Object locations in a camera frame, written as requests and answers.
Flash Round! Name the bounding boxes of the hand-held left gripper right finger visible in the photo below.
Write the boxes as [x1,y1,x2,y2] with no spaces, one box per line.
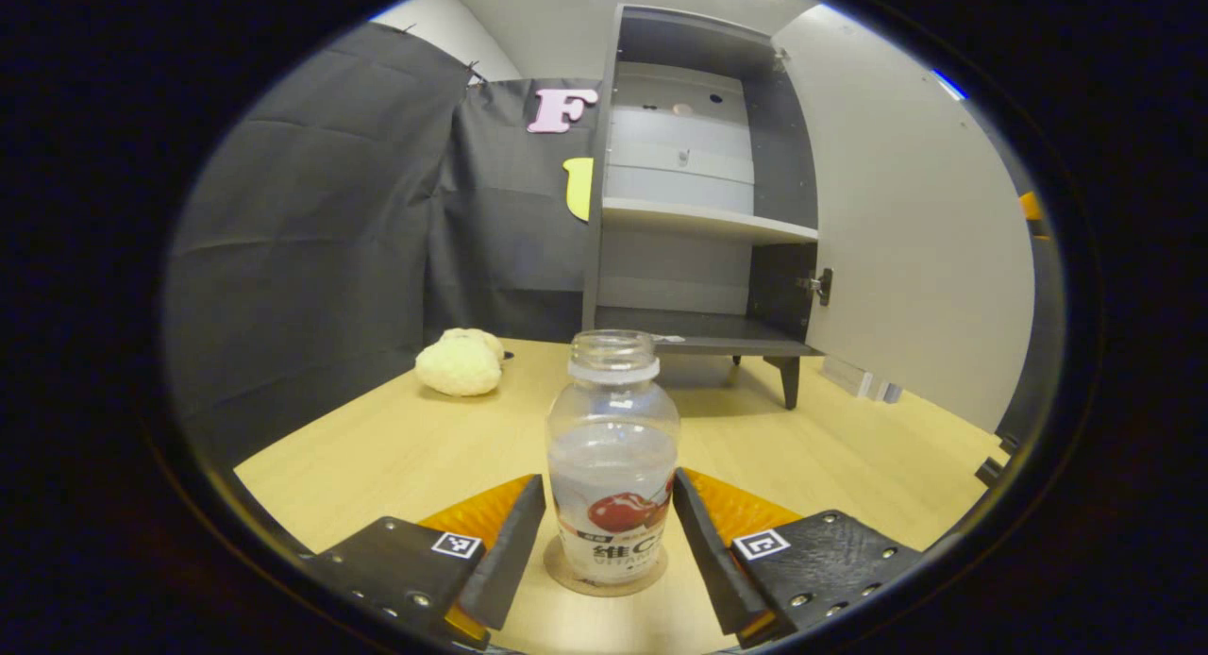
[672,466,926,648]

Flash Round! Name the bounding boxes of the clear plastic bottle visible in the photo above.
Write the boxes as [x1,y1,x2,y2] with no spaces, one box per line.
[545,329,681,585]

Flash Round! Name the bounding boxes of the round brown coaster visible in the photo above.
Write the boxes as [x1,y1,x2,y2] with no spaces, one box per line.
[543,535,669,598]

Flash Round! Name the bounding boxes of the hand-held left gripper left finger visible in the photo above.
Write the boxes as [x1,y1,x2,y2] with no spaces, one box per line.
[307,474,547,648]

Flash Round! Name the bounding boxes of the cream plush toy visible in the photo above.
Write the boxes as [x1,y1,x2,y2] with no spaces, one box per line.
[415,327,506,398]

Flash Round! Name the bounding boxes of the dark grey cabinet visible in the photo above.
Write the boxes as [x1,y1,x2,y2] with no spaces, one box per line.
[582,4,828,411]

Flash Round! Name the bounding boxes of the black backdrop cloth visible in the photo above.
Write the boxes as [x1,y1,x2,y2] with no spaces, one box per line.
[165,23,1064,469]

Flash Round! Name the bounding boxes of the white cabinet door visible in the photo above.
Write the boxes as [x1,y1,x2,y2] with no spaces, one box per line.
[772,4,1037,435]

